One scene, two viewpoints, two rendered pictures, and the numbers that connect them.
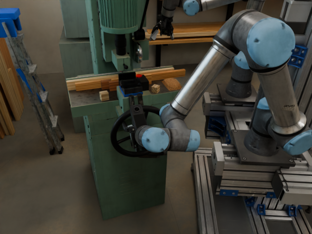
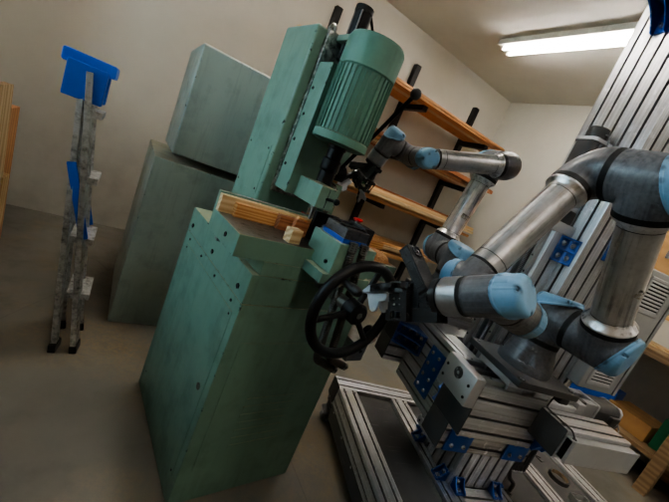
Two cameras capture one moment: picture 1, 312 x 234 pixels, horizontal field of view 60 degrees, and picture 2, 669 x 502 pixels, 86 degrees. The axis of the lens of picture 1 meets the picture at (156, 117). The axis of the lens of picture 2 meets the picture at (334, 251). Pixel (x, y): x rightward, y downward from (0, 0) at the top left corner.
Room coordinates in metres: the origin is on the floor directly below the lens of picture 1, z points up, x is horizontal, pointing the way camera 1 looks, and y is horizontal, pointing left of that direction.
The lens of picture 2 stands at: (0.21, 0.49, 1.13)
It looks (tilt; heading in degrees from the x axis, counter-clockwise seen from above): 12 degrees down; 339
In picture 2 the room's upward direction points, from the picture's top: 23 degrees clockwise
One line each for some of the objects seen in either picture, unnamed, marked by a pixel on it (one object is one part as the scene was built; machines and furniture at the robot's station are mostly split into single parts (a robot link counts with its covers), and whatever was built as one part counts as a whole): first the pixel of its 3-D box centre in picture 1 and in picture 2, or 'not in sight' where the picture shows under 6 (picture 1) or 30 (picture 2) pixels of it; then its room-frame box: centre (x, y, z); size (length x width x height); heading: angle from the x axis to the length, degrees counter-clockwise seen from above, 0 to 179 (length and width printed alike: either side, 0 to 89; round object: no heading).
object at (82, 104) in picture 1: (129, 97); (319, 255); (1.23, 0.14, 0.87); 0.61 x 0.30 x 0.06; 110
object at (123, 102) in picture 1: (133, 98); (339, 253); (1.15, 0.11, 0.91); 0.15 x 0.14 x 0.09; 110
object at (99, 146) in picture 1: (122, 146); (236, 351); (1.44, 0.23, 0.36); 0.58 x 0.45 x 0.71; 20
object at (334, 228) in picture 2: (134, 84); (351, 230); (1.15, 0.11, 0.99); 0.13 x 0.11 x 0.06; 110
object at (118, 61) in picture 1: (121, 61); (315, 195); (1.34, 0.19, 1.03); 0.14 x 0.07 x 0.09; 20
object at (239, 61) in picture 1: (243, 65); (455, 258); (1.43, -0.49, 0.98); 0.13 x 0.12 x 0.14; 179
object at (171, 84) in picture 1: (172, 82); (374, 252); (1.33, -0.08, 0.91); 0.12 x 0.09 x 0.03; 20
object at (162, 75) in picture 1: (133, 79); (320, 231); (1.35, 0.13, 0.92); 0.62 x 0.02 x 0.04; 110
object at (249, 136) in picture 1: (263, 136); (531, 350); (0.92, -0.47, 0.87); 0.15 x 0.15 x 0.10
